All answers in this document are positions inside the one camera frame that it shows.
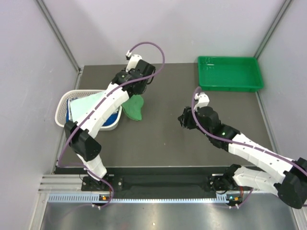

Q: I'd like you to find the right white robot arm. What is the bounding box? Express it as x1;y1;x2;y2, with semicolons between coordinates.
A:
178;106;307;209

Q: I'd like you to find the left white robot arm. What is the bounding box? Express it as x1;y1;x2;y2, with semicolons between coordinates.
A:
64;59;156;190

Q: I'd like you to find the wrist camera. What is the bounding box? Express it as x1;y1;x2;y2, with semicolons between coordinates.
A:
192;92;210;111
125;50;142;72

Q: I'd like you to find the white perforated plastic basket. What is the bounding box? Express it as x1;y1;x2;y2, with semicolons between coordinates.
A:
55;90;122;131

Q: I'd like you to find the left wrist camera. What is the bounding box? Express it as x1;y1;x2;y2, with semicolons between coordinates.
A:
125;50;142;72

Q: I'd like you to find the grey slotted cable duct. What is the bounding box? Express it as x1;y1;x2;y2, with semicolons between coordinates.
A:
48;193;229;204

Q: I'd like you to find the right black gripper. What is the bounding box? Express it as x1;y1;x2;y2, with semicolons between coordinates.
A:
178;104;212;138

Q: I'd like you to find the green plastic bin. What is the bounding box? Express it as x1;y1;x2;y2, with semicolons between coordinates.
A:
198;56;264;92

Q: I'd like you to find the white towel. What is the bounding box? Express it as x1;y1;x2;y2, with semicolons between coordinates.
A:
66;90;104;122

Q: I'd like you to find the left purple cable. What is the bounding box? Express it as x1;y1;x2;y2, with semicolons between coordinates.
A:
57;42;165;209

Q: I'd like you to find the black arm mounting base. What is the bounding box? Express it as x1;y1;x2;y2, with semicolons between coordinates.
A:
81;166;247;198

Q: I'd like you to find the green towel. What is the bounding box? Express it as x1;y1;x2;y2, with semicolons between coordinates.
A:
121;95;144;121

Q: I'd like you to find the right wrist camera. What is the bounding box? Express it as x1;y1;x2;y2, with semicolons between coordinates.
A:
192;92;210;111

